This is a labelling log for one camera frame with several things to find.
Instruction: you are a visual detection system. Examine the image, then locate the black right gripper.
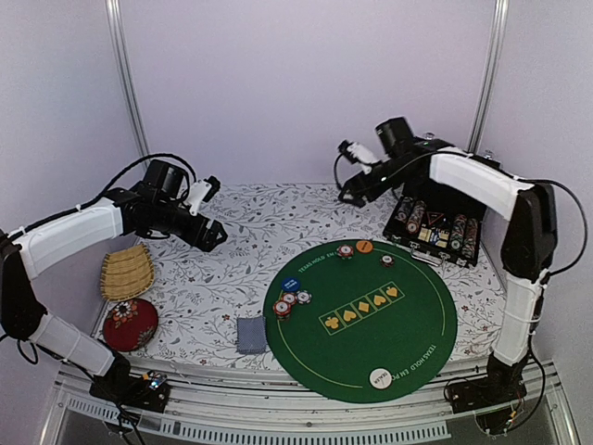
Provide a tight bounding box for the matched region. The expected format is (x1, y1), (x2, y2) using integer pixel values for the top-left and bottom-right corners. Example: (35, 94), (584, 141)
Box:
(341, 157), (419, 208)

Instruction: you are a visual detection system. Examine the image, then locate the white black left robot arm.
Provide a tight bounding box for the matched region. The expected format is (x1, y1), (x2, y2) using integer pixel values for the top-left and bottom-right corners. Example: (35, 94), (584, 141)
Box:
(1, 154), (227, 404)

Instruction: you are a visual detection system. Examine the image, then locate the orange blind button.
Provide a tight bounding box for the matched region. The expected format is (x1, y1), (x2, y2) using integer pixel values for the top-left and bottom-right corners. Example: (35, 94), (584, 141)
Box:
(355, 239), (374, 254)

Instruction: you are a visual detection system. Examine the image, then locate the single red five chip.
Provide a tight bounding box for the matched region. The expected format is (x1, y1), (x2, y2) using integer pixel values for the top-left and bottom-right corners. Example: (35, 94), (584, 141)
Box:
(281, 293), (297, 306)

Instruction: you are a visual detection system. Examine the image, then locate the blue blind button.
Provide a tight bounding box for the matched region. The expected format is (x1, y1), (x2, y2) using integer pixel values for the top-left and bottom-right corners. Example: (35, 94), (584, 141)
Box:
(281, 276), (301, 293)

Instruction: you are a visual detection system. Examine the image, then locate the black poker chip case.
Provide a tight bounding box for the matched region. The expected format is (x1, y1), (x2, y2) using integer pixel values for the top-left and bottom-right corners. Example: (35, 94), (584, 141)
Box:
(383, 156), (486, 267)

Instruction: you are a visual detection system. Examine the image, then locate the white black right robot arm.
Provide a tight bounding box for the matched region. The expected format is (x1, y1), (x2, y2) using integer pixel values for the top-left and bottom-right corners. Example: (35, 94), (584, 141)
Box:
(336, 117), (558, 413)

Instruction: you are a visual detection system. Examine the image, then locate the white dealer button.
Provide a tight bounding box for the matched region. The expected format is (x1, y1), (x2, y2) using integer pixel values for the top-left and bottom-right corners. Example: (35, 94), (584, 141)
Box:
(369, 368), (394, 390)

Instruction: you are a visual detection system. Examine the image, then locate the dark maroon chip stack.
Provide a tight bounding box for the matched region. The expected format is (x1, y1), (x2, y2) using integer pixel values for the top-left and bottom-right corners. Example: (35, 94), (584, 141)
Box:
(380, 254), (395, 267)

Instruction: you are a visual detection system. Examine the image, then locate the round green poker mat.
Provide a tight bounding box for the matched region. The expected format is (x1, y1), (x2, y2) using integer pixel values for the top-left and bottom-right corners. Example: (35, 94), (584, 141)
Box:
(263, 239), (458, 403)

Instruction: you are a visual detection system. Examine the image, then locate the woven bamboo basket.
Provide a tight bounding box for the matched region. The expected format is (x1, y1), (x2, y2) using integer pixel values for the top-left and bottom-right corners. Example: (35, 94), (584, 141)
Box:
(100, 244), (155, 302)

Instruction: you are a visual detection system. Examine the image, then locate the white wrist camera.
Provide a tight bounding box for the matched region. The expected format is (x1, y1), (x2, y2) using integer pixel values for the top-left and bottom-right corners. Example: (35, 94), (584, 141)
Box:
(184, 176), (221, 216)
(338, 140), (382, 174)

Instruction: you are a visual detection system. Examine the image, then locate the floral white table cloth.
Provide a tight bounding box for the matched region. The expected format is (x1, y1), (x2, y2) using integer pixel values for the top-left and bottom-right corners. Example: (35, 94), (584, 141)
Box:
(90, 184), (520, 372)

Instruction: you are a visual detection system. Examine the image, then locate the right aluminium frame post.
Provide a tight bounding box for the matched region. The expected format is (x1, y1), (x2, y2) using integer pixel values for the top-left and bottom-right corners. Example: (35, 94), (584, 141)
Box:
(467, 0), (510, 154)

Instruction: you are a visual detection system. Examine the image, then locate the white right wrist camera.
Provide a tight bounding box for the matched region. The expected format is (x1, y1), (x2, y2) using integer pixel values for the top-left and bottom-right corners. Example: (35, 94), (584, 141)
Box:
(338, 140), (382, 174)

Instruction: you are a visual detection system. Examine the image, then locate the red floral round cushion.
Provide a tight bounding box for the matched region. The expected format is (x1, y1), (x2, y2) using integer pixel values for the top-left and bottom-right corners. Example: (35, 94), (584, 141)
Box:
(102, 299), (158, 352)

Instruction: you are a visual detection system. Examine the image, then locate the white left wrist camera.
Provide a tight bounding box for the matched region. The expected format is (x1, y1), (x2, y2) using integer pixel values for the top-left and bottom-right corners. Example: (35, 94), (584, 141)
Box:
(184, 176), (221, 216)

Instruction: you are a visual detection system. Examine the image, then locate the aluminium frame post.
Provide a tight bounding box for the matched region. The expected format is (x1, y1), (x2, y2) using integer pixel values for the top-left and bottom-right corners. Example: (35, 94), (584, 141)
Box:
(467, 0), (510, 154)
(105, 0), (150, 157)

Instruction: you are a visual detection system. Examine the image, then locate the blue playing card deck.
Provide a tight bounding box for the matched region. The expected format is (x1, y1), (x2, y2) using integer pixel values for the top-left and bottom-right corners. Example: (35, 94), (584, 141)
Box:
(236, 316), (268, 355)

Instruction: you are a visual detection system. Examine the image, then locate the left aluminium frame post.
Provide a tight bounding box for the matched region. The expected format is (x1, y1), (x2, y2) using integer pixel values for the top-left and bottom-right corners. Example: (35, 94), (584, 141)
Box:
(105, 0), (150, 157)

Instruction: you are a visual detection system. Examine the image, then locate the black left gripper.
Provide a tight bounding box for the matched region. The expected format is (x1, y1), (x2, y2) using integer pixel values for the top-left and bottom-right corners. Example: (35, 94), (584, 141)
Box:
(154, 199), (229, 251)

